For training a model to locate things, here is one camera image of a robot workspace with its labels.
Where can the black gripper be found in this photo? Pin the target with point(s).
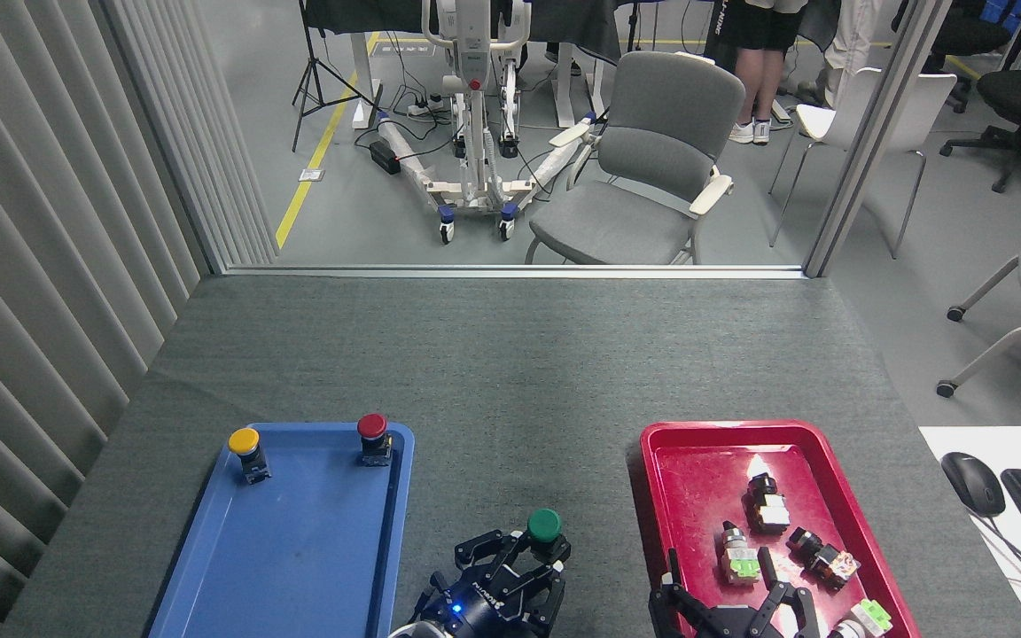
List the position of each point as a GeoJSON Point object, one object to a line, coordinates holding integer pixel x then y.
{"type": "Point", "coordinates": [475, 607]}
{"type": "Point", "coordinates": [741, 625]}

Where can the green push button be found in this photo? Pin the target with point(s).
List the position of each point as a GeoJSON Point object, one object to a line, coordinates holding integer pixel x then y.
{"type": "Point", "coordinates": [544, 525]}

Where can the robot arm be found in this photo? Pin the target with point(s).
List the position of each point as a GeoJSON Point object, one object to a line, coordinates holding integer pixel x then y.
{"type": "Point", "coordinates": [409, 632]}

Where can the red push button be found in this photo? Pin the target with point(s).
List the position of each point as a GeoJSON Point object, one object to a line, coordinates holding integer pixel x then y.
{"type": "Point", "coordinates": [372, 426]}

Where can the yellow push button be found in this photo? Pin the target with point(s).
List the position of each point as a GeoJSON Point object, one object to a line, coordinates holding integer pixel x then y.
{"type": "Point", "coordinates": [244, 440]}

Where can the red plastic tray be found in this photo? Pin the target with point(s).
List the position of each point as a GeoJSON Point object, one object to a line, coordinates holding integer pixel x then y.
{"type": "Point", "coordinates": [697, 478]}

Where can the blue plastic tray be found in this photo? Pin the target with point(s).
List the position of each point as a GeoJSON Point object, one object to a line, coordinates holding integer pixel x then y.
{"type": "Point", "coordinates": [298, 532]}

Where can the black computer mouse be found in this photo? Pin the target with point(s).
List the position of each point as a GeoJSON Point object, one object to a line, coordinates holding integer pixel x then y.
{"type": "Point", "coordinates": [973, 483]}

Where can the white desk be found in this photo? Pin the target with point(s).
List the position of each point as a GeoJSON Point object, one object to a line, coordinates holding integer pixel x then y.
{"type": "Point", "coordinates": [962, 439]}

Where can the black power adapter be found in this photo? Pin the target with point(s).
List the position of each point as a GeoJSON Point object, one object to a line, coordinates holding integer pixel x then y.
{"type": "Point", "coordinates": [384, 157]}

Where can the grey armchair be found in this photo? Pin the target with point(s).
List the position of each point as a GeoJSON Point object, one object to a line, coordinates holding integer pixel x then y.
{"type": "Point", "coordinates": [652, 151]}

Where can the floor outlet plate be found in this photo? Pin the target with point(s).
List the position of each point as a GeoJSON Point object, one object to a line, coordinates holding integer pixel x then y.
{"type": "Point", "coordinates": [311, 175]}

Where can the white power strip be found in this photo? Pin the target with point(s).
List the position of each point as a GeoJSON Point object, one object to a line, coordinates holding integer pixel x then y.
{"type": "Point", "coordinates": [422, 109]}

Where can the white desk leg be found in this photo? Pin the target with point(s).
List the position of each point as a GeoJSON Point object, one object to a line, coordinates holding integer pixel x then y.
{"type": "Point", "coordinates": [566, 89]}
{"type": "Point", "coordinates": [362, 80]}

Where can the white stand on wheels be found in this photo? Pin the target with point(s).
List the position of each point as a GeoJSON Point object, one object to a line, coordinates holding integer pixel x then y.
{"type": "Point", "coordinates": [475, 62]}

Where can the white plastic chair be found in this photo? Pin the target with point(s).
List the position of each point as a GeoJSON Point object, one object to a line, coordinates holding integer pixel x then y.
{"type": "Point", "coordinates": [918, 102]}

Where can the person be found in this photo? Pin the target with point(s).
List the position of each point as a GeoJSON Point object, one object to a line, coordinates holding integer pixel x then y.
{"type": "Point", "coordinates": [852, 44]}
{"type": "Point", "coordinates": [763, 71]}

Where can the table with black cloth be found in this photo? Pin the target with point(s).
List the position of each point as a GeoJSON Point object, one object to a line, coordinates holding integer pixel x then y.
{"type": "Point", "coordinates": [581, 27]}

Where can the black tripod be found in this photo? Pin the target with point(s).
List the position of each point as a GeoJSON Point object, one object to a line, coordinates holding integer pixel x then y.
{"type": "Point", "coordinates": [306, 31]}

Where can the blue crate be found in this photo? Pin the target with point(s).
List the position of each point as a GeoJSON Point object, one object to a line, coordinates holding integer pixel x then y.
{"type": "Point", "coordinates": [1002, 11]}

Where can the silver switch green block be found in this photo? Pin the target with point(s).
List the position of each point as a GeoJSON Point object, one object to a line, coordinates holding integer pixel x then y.
{"type": "Point", "coordinates": [741, 558]}

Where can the black switch orange white block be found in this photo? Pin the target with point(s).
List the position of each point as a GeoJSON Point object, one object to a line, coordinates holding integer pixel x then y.
{"type": "Point", "coordinates": [825, 558]}

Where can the black knob switch white block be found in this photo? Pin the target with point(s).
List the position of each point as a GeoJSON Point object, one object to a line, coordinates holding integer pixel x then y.
{"type": "Point", "coordinates": [771, 509]}

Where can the white green switch block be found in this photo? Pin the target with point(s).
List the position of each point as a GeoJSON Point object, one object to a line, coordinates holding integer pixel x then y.
{"type": "Point", "coordinates": [867, 617]}

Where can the silver table rail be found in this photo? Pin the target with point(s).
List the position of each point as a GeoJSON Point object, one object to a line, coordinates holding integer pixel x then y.
{"type": "Point", "coordinates": [510, 272]}

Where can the silver ribbed post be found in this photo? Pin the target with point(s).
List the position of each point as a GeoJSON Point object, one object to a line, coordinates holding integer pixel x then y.
{"type": "Point", "coordinates": [209, 159]}

